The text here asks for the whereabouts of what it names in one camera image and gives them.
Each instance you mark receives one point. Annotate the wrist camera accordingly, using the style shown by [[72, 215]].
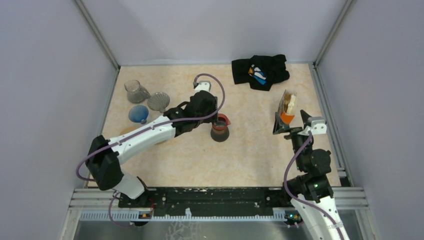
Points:
[[204, 85], [315, 126]]

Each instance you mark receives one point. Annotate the blue glass dripper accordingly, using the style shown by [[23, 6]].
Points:
[[138, 114]]

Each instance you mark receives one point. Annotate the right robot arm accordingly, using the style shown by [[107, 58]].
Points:
[[305, 178]]

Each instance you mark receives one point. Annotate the black printed cloth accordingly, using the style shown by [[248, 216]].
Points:
[[261, 72]]

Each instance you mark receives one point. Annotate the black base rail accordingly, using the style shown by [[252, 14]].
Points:
[[210, 201]]

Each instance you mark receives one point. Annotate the clear ribbed glass dripper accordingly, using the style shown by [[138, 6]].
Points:
[[158, 101]]

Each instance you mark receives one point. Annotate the orange coffee filter pack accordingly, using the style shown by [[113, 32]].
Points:
[[286, 108]]

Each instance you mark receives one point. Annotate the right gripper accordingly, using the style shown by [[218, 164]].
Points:
[[279, 127]]

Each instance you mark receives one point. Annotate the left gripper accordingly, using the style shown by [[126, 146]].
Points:
[[214, 107]]

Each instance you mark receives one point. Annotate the clear glass carafe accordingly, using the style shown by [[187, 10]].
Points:
[[135, 92]]

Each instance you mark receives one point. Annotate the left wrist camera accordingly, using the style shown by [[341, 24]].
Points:
[[204, 85]]

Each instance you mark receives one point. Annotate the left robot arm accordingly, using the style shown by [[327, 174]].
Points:
[[106, 156]]

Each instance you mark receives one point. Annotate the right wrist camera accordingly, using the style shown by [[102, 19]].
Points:
[[315, 126]]

